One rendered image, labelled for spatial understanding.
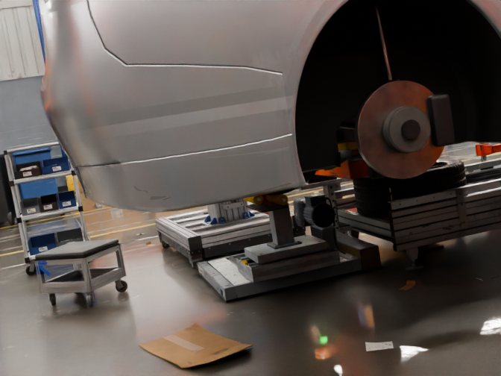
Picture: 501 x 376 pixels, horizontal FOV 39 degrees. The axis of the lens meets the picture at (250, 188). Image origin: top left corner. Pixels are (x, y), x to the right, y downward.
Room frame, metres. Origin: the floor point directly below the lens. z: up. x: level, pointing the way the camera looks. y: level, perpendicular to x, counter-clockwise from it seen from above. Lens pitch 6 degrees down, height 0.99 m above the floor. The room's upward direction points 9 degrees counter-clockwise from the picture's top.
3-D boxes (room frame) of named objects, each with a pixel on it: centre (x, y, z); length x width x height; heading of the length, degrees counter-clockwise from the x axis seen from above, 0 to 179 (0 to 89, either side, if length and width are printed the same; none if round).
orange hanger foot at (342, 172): (4.21, -0.58, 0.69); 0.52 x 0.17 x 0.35; 14
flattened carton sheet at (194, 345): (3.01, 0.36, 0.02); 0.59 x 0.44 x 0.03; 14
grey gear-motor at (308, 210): (4.21, -0.37, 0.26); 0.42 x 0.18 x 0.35; 14
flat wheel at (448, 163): (4.19, -0.95, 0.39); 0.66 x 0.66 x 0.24
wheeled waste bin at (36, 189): (9.80, 2.94, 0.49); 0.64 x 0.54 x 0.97; 24
